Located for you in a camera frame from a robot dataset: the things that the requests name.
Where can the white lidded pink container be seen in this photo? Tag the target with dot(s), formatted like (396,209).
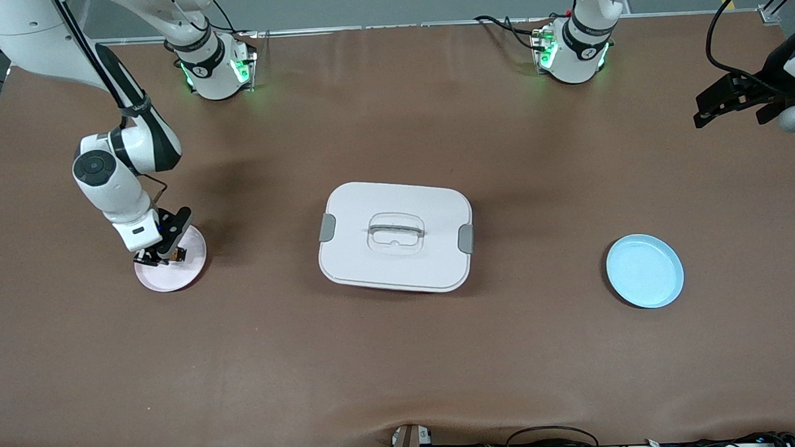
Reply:
(399,263)

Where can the pink round plate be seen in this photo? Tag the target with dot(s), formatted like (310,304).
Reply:
(174,279)

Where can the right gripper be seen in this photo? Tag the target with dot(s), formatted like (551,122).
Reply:
(152,256)

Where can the brown table mat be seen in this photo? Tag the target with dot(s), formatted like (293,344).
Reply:
(402,355)

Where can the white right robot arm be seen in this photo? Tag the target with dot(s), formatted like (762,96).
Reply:
(98,171)

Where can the light blue round plate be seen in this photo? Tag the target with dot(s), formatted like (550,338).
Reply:
(644,271)

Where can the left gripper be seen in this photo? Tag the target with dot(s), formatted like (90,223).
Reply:
(761,84)

